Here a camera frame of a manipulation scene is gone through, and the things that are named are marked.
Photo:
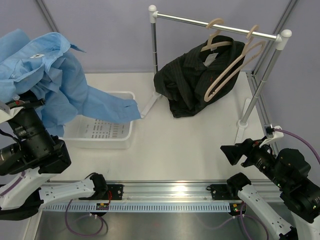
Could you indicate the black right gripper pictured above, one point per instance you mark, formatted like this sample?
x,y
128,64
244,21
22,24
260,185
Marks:
x,y
248,146

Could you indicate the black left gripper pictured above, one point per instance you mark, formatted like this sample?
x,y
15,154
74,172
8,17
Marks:
x,y
26,103

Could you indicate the light blue shirt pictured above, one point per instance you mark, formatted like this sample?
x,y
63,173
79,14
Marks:
x,y
46,67

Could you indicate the beige plastic hanger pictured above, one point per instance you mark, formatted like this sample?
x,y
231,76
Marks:
x,y
236,65

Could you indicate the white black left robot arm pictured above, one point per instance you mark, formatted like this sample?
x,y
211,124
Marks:
x,y
34,158

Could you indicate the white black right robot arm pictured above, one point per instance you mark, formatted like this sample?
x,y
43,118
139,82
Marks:
x,y
289,172

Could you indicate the dark striped shirt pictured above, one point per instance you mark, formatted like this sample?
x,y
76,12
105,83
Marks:
x,y
185,80

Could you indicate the white plastic bin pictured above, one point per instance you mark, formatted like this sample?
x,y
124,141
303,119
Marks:
x,y
104,122

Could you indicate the silver clothes rack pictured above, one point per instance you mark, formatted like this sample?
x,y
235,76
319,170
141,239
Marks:
x,y
218,24

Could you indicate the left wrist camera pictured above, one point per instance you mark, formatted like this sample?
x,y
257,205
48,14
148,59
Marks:
x,y
7,114

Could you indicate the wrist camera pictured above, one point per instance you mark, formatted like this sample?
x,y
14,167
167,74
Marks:
x,y
7,114
272,135

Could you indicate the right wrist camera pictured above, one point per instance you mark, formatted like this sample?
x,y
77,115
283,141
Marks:
x,y
272,135

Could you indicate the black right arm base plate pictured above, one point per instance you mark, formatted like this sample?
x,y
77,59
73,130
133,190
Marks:
x,y
221,192

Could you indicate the white slotted cable duct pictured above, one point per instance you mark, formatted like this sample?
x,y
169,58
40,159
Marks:
x,y
139,207

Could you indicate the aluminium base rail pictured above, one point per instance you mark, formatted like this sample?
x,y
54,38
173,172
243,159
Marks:
x,y
138,191

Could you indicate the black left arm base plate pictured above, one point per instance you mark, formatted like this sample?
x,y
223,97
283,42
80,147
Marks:
x,y
114,192

